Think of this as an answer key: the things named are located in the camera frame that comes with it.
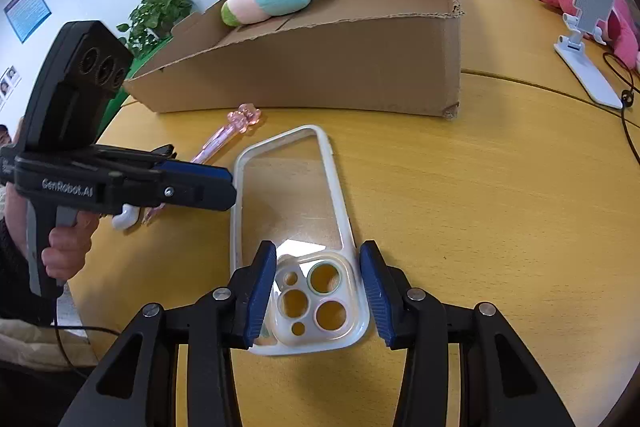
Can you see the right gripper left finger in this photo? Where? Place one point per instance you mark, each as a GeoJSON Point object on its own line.
{"type": "Point", "coordinates": [251, 288]}

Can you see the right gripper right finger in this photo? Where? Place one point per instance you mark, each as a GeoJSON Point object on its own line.
{"type": "Point", "coordinates": [386, 289]}

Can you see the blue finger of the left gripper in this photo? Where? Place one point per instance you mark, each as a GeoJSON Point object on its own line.
{"type": "Point", "coordinates": [196, 186]}

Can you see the pink translucent pen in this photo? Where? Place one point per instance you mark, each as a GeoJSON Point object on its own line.
{"type": "Point", "coordinates": [239, 121]}

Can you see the clear white phone case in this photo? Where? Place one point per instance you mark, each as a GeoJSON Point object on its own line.
{"type": "Point", "coordinates": [289, 194]}

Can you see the person's left hand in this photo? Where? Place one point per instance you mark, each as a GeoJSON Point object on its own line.
{"type": "Point", "coordinates": [68, 246]}

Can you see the green potted plant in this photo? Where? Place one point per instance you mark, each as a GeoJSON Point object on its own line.
{"type": "Point", "coordinates": [151, 22]}

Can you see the brown cardboard box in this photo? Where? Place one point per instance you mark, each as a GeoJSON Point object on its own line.
{"type": "Point", "coordinates": [397, 56]}

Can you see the pink strawberry plush toy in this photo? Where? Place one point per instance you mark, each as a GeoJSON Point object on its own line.
{"type": "Point", "coordinates": [618, 30]}

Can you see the white phone stand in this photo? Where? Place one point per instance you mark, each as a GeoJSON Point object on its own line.
{"type": "Point", "coordinates": [582, 18]}

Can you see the blue wall poster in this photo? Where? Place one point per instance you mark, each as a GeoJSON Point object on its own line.
{"type": "Point", "coordinates": [26, 16]}

